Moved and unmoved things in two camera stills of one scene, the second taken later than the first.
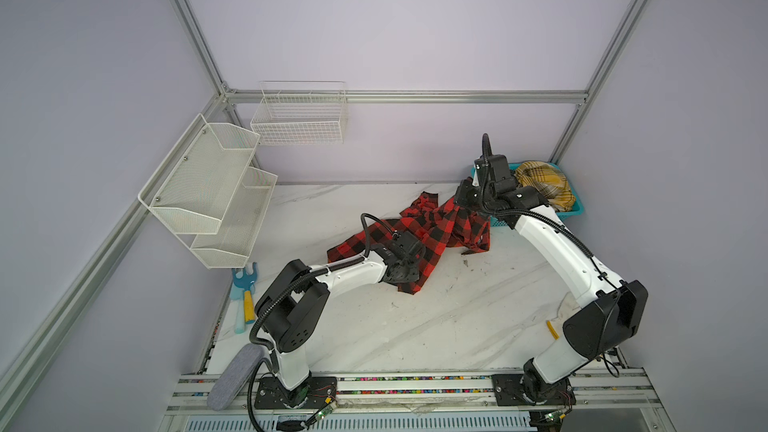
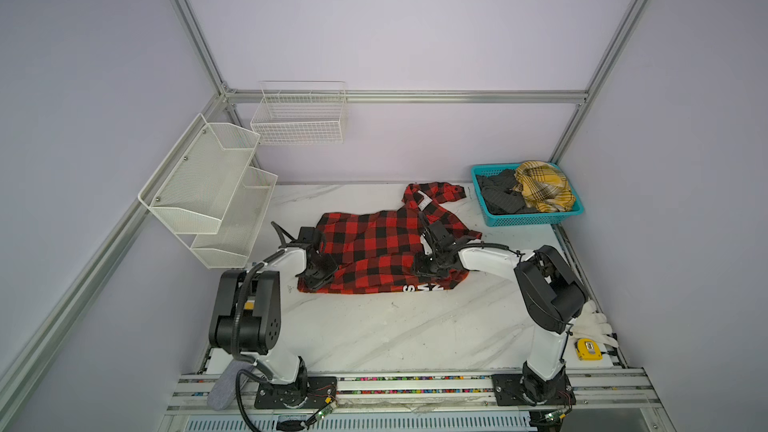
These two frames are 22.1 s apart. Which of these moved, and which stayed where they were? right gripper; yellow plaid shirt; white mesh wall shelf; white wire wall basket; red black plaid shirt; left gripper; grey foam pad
Moved: red black plaid shirt; left gripper; right gripper
Stayed: white mesh wall shelf; yellow plaid shirt; white wire wall basket; grey foam pad
